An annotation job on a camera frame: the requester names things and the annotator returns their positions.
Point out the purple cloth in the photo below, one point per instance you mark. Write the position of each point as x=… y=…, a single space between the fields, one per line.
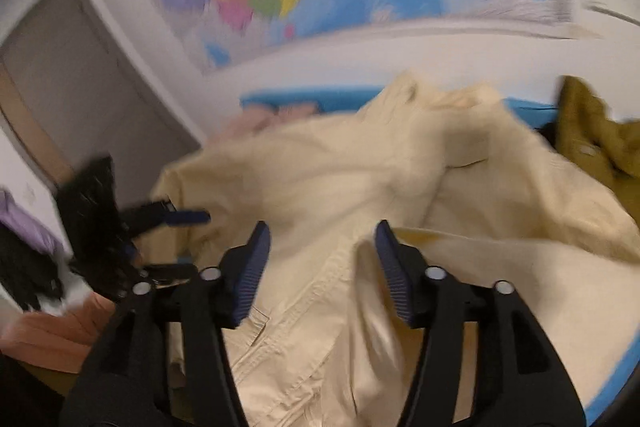
x=25 y=222

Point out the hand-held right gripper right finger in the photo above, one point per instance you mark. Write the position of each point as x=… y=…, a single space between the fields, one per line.
x=395 y=277

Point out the black cloth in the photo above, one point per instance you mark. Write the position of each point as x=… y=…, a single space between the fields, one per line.
x=22 y=277

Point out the pink cloth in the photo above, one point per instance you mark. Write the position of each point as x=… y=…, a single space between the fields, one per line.
x=280 y=114

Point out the grey door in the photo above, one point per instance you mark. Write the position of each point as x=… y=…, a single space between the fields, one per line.
x=75 y=82

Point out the peach cloth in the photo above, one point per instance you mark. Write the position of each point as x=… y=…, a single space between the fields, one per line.
x=50 y=337

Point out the blue table cover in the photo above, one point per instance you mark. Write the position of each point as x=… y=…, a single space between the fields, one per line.
x=320 y=98

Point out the olive green garment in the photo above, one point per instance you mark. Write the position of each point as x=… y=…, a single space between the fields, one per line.
x=585 y=127

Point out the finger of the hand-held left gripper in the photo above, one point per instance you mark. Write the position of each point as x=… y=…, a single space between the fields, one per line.
x=185 y=217
x=167 y=272

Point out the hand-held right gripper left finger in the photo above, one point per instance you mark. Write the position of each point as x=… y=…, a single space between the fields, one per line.
x=250 y=267

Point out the cream jacket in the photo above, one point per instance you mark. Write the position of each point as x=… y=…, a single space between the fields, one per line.
x=325 y=167

